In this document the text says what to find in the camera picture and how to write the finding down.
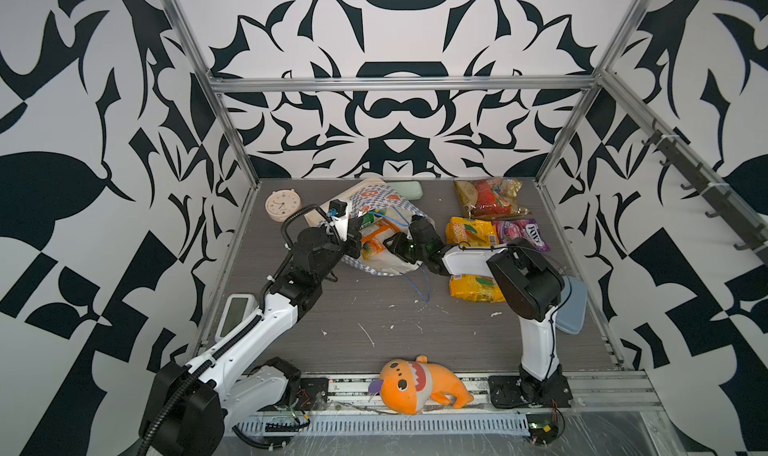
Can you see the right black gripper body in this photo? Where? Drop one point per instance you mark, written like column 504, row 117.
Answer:
column 409, row 249

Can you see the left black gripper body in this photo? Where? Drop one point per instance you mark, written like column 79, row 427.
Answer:
column 333, row 250

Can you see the orange Fox's candy bag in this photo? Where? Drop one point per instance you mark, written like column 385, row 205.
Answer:
column 373, row 237

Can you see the yellow snack bag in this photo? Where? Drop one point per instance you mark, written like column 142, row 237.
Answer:
column 471, row 233
column 475, row 289

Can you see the blue checkered paper bag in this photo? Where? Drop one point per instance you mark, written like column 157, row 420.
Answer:
column 375, row 211

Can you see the gold red fruit snack bag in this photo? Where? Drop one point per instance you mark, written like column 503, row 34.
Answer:
column 490, row 199

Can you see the purple pink candy bag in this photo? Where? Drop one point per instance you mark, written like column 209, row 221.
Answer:
column 524, row 228

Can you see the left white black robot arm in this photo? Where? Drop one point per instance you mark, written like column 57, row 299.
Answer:
column 191, row 406

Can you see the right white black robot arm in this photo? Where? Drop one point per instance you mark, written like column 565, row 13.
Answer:
column 530, row 284

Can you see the mint green case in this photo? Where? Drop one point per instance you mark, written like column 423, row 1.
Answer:
column 409, row 190

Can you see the green snack packet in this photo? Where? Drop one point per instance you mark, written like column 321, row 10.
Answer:
column 369, row 219

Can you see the pink round alarm clock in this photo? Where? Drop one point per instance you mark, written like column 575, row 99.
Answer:
column 282, row 204

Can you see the white digital scale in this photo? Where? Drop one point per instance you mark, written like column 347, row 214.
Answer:
column 237, row 307

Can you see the orange plush shark toy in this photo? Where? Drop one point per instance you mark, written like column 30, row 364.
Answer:
column 406, row 386

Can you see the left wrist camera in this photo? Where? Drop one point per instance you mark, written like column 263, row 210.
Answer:
column 338, row 212

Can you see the white perforated cable tray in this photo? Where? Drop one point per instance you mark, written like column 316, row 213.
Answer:
column 326, row 425

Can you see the black wall hook rack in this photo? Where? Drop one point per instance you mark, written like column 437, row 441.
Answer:
column 701, row 180

